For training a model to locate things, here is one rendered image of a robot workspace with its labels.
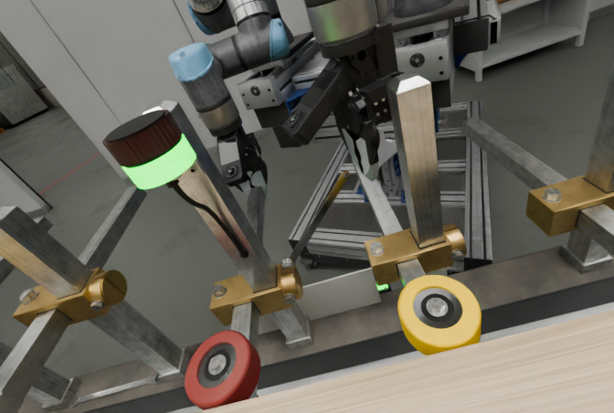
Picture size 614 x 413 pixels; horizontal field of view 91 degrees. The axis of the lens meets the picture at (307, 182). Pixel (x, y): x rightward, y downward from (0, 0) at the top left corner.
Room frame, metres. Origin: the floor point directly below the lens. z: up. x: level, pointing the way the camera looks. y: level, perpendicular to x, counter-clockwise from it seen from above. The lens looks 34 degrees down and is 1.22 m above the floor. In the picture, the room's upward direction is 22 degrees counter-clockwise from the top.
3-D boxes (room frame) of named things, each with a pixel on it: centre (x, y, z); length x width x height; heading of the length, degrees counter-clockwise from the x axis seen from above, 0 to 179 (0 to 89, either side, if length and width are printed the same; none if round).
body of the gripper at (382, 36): (0.38, -0.12, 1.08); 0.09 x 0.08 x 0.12; 103
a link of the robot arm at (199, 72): (0.63, 0.12, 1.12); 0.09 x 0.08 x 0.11; 175
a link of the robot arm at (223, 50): (0.73, 0.09, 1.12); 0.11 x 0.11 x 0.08; 85
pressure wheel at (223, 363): (0.20, 0.17, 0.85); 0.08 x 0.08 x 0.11
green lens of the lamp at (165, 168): (0.28, 0.12, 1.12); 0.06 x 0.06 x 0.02
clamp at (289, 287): (0.32, 0.14, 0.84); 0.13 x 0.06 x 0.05; 83
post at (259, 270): (0.32, 0.11, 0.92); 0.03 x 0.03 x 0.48; 83
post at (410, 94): (0.29, -0.13, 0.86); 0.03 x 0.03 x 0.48; 83
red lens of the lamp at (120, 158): (0.28, 0.12, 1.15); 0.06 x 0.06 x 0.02
